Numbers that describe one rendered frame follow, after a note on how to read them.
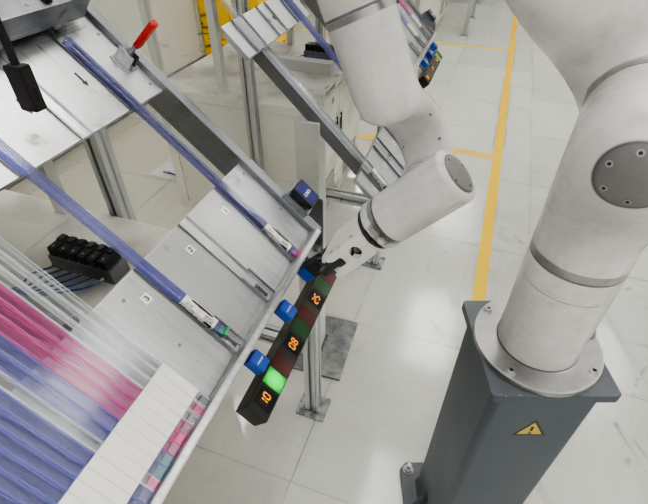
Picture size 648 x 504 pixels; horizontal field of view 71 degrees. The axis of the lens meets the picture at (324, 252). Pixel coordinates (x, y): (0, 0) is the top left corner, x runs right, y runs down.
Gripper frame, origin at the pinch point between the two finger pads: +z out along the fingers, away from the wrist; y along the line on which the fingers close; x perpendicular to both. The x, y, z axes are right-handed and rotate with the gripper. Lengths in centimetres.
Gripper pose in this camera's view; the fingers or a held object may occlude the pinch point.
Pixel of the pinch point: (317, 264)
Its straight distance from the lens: 82.8
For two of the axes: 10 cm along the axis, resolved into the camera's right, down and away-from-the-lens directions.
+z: -6.3, 4.2, 6.6
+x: -7.0, -6.7, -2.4
